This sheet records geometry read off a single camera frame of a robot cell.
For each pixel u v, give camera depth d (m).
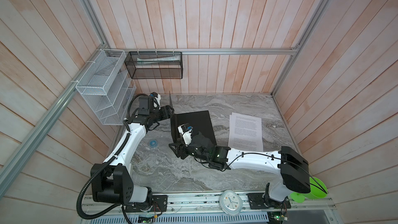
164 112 0.73
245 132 0.99
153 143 0.93
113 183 0.41
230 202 0.71
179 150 0.64
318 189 0.40
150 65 1.03
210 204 0.74
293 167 0.43
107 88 0.67
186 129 0.63
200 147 0.54
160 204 0.73
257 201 0.73
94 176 0.38
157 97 0.76
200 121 1.08
